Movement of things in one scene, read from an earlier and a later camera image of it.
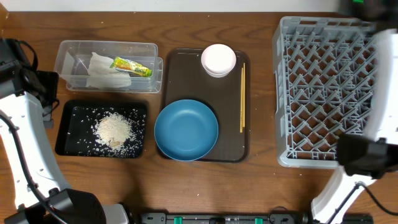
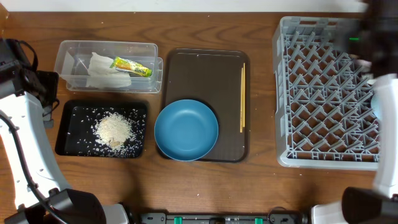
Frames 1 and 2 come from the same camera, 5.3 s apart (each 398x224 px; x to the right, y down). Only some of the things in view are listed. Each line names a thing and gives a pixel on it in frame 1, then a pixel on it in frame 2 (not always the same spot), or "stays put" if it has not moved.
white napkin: x=101 y=75 stays put
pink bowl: x=218 y=60 to x=366 y=65
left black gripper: x=48 y=79 stays put
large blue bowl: x=186 y=130 stays put
